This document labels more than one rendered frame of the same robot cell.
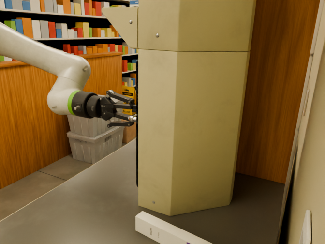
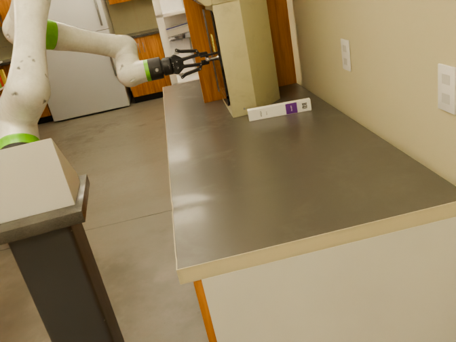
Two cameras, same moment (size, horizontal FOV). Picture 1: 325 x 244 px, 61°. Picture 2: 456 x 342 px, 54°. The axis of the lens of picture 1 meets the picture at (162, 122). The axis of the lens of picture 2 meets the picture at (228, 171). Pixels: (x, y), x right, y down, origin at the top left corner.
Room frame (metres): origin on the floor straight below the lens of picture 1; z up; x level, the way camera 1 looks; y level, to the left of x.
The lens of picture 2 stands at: (-0.87, 1.08, 1.50)
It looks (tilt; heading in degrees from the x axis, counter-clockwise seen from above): 23 degrees down; 330
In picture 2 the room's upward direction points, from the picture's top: 11 degrees counter-clockwise
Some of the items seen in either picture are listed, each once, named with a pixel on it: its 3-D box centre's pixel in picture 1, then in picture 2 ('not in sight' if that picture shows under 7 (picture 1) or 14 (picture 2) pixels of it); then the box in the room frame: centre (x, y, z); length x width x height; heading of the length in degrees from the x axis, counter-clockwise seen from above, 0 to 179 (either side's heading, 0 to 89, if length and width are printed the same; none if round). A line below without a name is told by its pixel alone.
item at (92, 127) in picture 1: (96, 114); not in sight; (3.11, 0.77, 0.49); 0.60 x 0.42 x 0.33; 154
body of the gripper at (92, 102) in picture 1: (103, 107); (173, 64); (0.92, 0.20, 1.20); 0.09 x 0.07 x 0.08; 64
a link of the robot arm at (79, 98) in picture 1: (86, 104); (156, 68); (0.95, 0.27, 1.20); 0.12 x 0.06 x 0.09; 154
